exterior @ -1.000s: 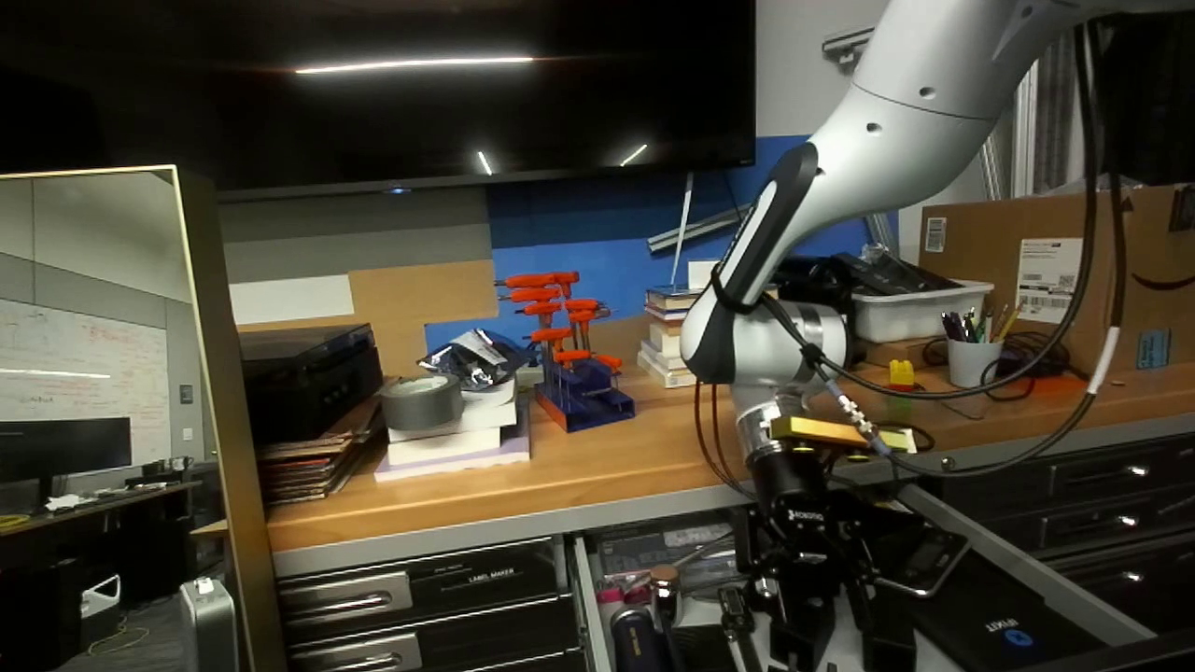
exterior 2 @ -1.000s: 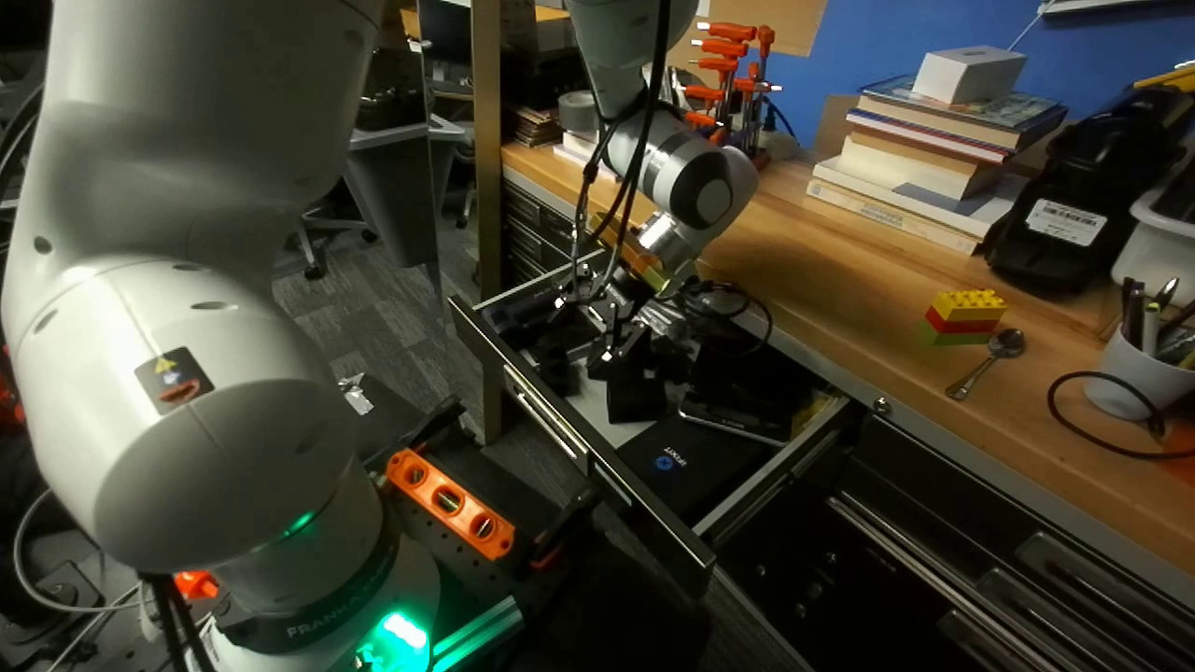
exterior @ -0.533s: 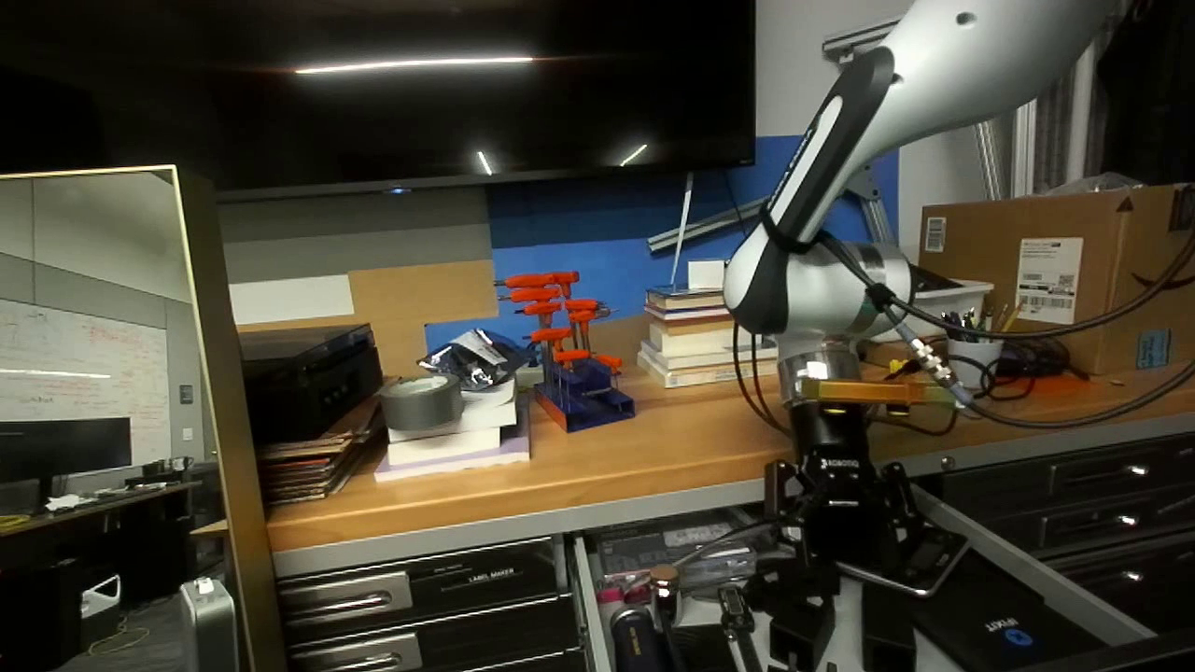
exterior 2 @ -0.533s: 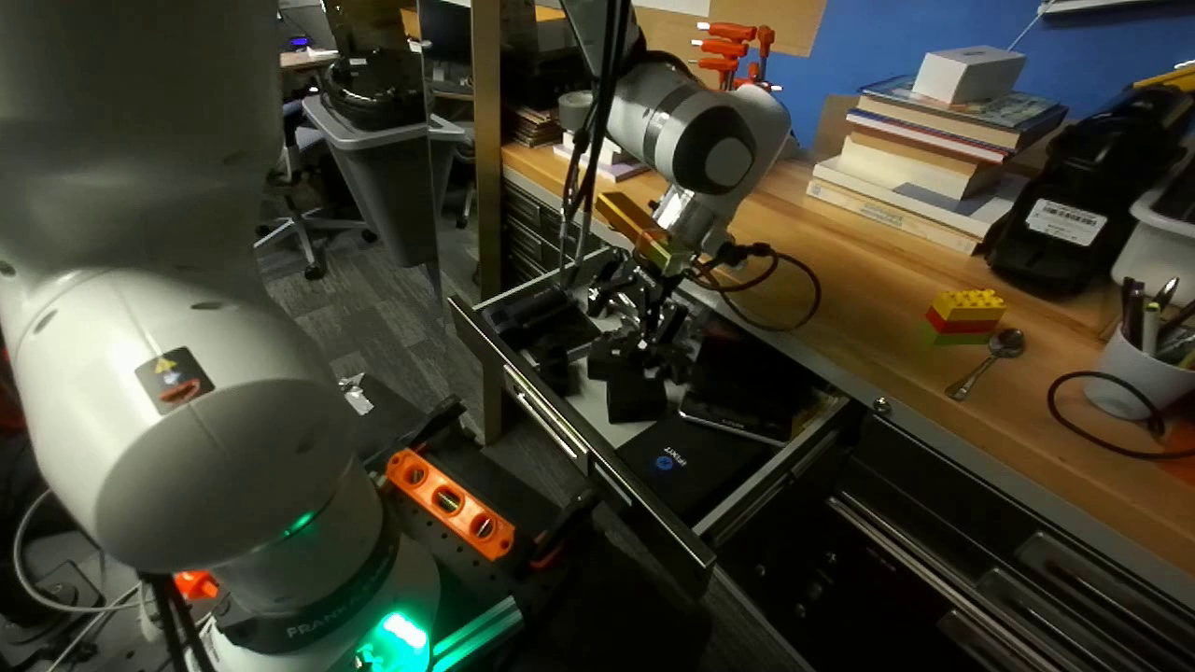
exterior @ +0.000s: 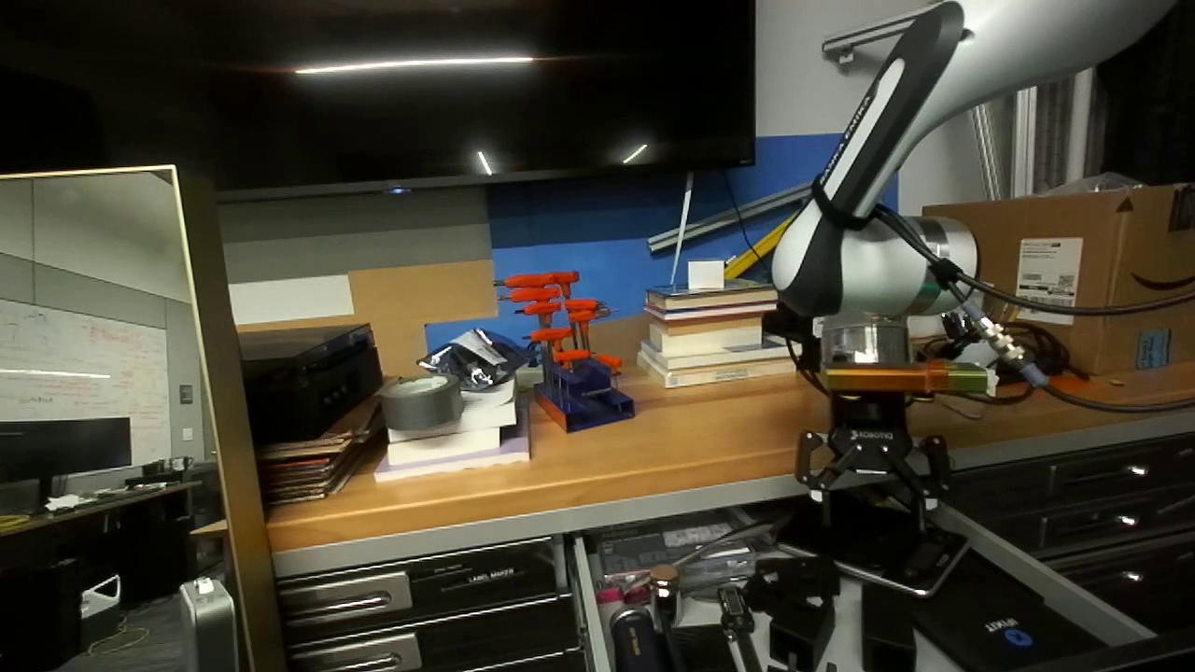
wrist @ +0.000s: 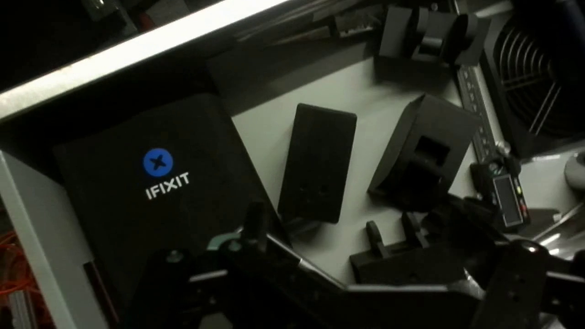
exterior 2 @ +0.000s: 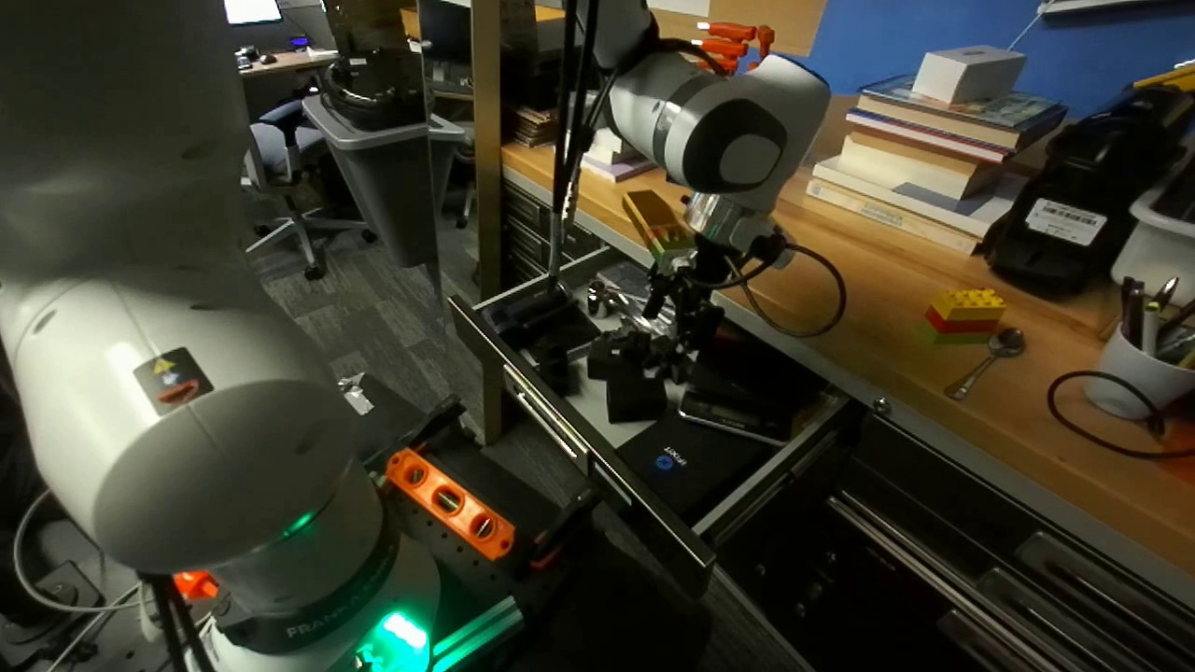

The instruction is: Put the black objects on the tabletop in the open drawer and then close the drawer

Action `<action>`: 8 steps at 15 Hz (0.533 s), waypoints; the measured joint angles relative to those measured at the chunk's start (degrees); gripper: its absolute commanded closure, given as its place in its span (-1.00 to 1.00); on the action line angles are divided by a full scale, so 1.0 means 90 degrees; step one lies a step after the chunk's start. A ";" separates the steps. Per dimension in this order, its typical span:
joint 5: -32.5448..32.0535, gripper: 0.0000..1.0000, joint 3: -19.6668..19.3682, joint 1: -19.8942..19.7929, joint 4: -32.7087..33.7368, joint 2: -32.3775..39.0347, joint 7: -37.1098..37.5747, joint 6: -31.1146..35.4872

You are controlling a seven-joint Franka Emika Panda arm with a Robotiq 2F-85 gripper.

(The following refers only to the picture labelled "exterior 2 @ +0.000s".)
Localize wide white paperback book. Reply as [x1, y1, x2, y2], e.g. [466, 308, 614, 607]
[803, 170, 986, 241]

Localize white plastic bin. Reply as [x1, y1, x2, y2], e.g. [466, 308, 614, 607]
[1111, 144, 1195, 308]

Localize thin black cable loop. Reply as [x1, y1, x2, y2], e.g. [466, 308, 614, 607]
[1041, 364, 1195, 463]

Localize black label maker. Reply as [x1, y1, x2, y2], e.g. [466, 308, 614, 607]
[976, 79, 1192, 303]

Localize white paper tag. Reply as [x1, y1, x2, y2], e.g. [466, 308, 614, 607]
[333, 371, 383, 423]

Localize orange T-handle hex key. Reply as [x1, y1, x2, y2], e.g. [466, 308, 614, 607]
[701, 46, 762, 73]
[705, 17, 776, 49]

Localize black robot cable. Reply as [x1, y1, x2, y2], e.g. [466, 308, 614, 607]
[542, 0, 853, 344]

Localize dark handled tool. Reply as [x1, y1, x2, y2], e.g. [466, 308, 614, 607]
[1117, 275, 1149, 351]

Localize grey waste bin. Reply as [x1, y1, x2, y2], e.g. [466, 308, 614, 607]
[303, 88, 472, 271]

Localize metal spoon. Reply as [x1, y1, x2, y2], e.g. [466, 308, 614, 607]
[946, 326, 1027, 403]

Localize thin red edged book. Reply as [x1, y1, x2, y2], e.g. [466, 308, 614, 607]
[846, 109, 1041, 166]

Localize grey metal tool drawer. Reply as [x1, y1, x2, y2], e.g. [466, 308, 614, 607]
[445, 237, 867, 600]

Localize yellow red green Lego stack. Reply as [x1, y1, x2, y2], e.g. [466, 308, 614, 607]
[915, 285, 1014, 351]

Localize dark cover book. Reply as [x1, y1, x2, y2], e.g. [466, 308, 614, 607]
[856, 73, 1073, 139]

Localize orange spirit level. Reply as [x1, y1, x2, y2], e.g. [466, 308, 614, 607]
[376, 445, 519, 566]

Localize white floor cable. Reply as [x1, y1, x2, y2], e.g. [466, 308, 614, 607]
[12, 480, 142, 629]

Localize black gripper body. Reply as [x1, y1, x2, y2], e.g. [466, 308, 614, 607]
[654, 237, 752, 308]

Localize small white box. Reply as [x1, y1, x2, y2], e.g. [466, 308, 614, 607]
[907, 46, 1027, 109]

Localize black closed drawer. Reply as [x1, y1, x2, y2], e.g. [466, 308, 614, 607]
[501, 178, 556, 241]
[501, 215, 566, 275]

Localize thick cream paged book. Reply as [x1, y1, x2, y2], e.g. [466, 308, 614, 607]
[828, 130, 1006, 204]

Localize silver pliers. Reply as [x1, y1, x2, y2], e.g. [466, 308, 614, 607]
[589, 271, 659, 327]

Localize red orange button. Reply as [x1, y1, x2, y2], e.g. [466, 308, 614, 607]
[173, 562, 229, 607]

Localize black block with square recess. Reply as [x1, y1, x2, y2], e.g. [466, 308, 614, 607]
[585, 336, 628, 383]

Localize black iFixit tool case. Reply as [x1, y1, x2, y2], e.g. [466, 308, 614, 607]
[614, 407, 776, 525]

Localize lavender flat folder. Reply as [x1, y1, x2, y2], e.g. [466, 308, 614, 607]
[578, 144, 659, 188]

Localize silver metal tool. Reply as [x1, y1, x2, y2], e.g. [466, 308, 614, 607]
[1149, 271, 1185, 346]

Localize black electronics box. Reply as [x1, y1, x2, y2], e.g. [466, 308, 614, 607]
[501, 10, 566, 109]

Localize white cup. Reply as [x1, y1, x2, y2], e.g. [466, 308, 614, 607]
[1078, 327, 1195, 423]

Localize office chair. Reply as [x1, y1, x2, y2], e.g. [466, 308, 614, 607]
[238, 96, 376, 285]

